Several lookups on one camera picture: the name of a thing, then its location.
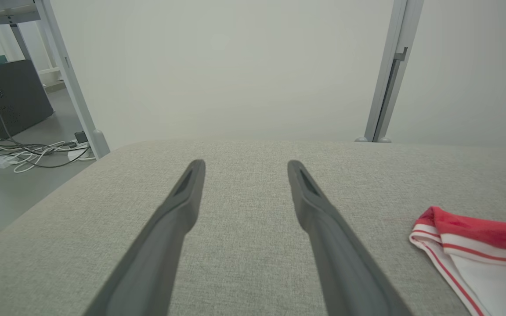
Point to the light grey slanted frame post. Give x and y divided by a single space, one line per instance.
68 74

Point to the grey rounded post foot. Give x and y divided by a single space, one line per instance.
384 140
361 139

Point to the black power plug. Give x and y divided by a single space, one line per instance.
81 137

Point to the grey fabric sofa seat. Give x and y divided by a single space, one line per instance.
253 263

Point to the grey partition post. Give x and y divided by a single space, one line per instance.
395 52

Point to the dark grey computer case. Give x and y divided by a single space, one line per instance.
16 96

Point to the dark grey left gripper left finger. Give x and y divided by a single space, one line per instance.
156 254

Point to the white power strip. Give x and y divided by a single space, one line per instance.
77 153

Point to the red and white basketball jersey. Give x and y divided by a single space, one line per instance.
490 272

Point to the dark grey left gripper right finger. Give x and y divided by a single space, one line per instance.
341 263

